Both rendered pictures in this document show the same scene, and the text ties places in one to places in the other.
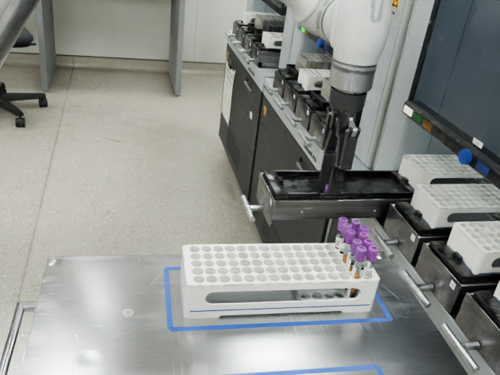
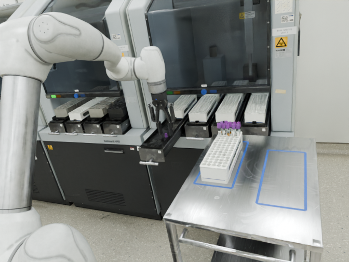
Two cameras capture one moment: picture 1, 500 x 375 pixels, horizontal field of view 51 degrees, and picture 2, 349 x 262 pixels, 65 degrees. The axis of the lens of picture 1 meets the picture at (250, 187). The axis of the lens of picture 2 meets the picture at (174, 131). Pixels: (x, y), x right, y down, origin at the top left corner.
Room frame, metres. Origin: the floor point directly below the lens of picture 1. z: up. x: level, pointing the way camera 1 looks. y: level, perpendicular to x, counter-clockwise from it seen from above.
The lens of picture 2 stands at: (0.17, 0.78, 1.42)
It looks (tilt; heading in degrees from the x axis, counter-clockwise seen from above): 24 degrees down; 311
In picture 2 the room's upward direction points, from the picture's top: 9 degrees counter-clockwise
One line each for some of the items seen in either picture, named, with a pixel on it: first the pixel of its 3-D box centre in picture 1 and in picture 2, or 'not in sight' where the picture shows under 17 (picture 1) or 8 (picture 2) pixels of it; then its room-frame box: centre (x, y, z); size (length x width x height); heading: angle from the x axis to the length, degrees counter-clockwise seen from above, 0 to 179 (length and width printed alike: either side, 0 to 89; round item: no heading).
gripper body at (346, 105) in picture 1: (344, 109); (159, 100); (1.06, -0.18, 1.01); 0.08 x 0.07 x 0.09; 16
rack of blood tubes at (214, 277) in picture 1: (277, 277); (223, 154); (0.66, -0.06, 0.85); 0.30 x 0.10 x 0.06; 104
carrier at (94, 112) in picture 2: (330, 91); (96, 112); (1.68, -0.22, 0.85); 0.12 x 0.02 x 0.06; 17
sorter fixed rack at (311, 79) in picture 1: (341, 82); (88, 109); (1.86, -0.28, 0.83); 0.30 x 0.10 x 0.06; 106
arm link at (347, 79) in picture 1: (351, 75); (157, 86); (1.06, -0.18, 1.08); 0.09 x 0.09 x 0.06
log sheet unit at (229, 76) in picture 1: (225, 91); not in sight; (2.80, 0.20, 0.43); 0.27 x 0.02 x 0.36; 16
